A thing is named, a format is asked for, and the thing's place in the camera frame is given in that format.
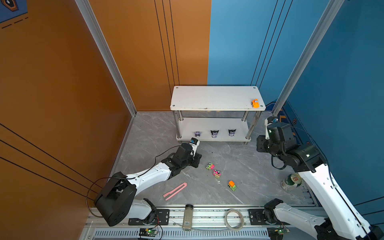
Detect orange green toy truck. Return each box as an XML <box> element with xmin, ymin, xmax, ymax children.
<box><xmin>228</xmin><ymin>181</ymin><xmax>237</xmax><ymax>191</ymax></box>

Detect orange toy car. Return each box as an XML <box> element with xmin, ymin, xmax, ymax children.
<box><xmin>252</xmin><ymin>99</ymin><xmax>260</xmax><ymax>109</ymax></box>

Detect black purple robot toy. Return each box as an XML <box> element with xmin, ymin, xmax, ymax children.
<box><xmin>228</xmin><ymin>129</ymin><xmax>236</xmax><ymax>137</ymax></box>

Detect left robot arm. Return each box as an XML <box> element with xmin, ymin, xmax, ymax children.
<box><xmin>94</xmin><ymin>138</ymin><xmax>202</xmax><ymax>227</ymax></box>

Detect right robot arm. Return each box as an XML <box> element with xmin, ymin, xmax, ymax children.
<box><xmin>257</xmin><ymin>117</ymin><xmax>384</xmax><ymax>240</ymax></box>

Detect white two-tier shelf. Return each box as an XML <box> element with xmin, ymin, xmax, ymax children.
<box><xmin>170</xmin><ymin>86</ymin><xmax>266</xmax><ymax>144</ymax></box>

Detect pink plastic tongs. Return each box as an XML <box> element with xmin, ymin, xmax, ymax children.
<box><xmin>163</xmin><ymin>183</ymin><xmax>188</xmax><ymax>201</ymax></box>

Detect tape roll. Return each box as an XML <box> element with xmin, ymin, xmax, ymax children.
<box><xmin>281</xmin><ymin>173</ymin><xmax>303</xmax><ymax>191</ymax></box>

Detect clear plastic bottle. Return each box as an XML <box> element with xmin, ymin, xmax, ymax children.
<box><xmin>182</xmin><ymin>204</ymin><xmax>194</xmax><ymax>231</ymax></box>

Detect left circuit board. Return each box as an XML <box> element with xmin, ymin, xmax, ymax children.
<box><xmin>139</xmin><ymin>228</ymin><xmax>159</xmax><ymax>239</ymax></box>

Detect circuit board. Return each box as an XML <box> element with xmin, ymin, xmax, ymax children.
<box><xmin>139</xmin><ymin>228</ymin><xmax>159</xmax><ymax>239</ymax></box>
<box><xmin>267</xmin><ymin>228</ymin><xmax>290</xmax><ymax>240</ymax></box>

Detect right circuit board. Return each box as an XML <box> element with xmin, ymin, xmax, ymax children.
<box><xmin>267</xmin><ymin>228</ymin><xmax>290</xmax><ymax>240</ymax></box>

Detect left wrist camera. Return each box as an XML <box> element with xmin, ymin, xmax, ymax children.
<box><xmin>189</xmin><ymin>138</ymin><xmax>200</xmax><ymax>157</ymax></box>

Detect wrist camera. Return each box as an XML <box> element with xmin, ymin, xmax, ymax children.
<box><xmin>189</xmin><ymin>138</ymin><xmax>200</xmax><ymax>157</ymax></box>
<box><xmin>265</xmin><ymin>116</ymin><xmax>279</xmax><ymax>126</ymax></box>

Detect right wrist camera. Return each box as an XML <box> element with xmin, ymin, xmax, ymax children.
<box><xmin>265</xmin><ymin>116</ymin><xmax>279</xmax><ymax>126</ymax></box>

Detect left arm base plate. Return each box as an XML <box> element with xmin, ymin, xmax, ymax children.
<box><xmin>128</xmin><ymin>209</ymin><xmax>170</xmax><ymax>226</ymax></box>

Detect coiled white cable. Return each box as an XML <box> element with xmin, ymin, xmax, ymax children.
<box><xmin>224</xmin><ymin>208</ymin><xmax>246</xmax><ymax>232</ymax></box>

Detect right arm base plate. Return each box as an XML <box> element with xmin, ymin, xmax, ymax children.
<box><xmin>248</xmin><ymin>209</ymin><xmax>286</xmax><ymax>226</ymax></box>

